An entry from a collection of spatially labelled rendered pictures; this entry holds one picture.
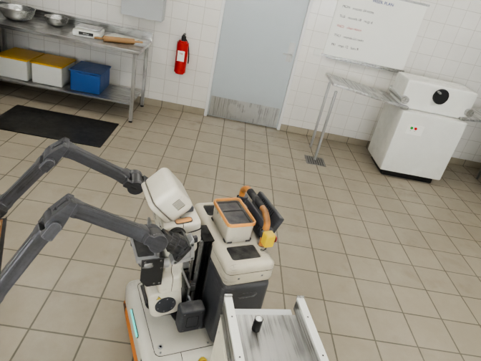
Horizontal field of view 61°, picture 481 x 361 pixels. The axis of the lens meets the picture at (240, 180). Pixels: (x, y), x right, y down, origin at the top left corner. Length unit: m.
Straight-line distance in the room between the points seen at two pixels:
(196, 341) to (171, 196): 0.85
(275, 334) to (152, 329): 0.85
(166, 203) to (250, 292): 0.62
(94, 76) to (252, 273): 3.88
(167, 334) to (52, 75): 3.94
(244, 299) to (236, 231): 0.33
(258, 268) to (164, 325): 0.64
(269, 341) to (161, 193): 0.71
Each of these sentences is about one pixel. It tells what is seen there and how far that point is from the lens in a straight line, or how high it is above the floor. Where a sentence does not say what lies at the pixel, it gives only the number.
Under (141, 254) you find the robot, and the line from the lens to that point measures 1.88.
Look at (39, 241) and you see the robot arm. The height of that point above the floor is 1.05.
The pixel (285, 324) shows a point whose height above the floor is 0.84.
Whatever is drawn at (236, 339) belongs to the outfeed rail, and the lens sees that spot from 1.45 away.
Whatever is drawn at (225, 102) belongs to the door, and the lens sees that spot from 5.77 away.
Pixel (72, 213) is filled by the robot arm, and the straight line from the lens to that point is 1.49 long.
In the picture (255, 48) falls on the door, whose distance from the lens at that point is 5.59.
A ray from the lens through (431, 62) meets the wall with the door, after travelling 6.10.
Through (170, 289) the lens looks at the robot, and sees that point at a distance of 2.04.
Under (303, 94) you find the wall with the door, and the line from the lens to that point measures 5.75.
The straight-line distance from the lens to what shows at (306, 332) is 1.59.
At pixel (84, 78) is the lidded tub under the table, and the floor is 0.41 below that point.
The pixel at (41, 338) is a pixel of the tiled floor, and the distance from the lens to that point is 2.62.
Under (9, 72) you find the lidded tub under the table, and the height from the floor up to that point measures 0.30.
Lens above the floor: 1.99
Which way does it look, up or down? 28 degrees down
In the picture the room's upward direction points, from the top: 13 degrees clockwise
